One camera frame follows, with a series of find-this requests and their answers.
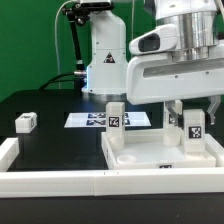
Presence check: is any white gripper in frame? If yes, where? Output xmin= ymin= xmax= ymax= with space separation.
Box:
xmin=126 ymin=46 xmax=224 ymax=127

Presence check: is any white square tabletop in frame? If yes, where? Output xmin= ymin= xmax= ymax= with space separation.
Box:
xmin=101 ymin=129 xmax=216 ymax=170

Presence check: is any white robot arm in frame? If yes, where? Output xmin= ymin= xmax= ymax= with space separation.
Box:
xmin=63 ymin=0 xmax=224 ymax=120

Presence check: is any white fiducial marker sheet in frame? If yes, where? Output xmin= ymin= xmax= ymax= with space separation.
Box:
xmin=64 ymin=112 xmax=151 ymax=128

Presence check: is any white U-shaped obstacle fence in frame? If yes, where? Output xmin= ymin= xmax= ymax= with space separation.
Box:
xmin=0 ymin=138 xmax=224 ymax=198

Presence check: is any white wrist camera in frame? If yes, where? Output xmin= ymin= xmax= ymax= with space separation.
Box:
xmin=129 ymin=24 xmax=178 ymax=55

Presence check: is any black cable bundle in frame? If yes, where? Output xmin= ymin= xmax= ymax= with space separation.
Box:
xmin=39 ymin=6 xmax=88 ymax=91

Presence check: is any grey thin cable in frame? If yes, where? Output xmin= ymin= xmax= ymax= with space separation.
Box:
xmin=54 ymin=0 xmax=77 ymax=90

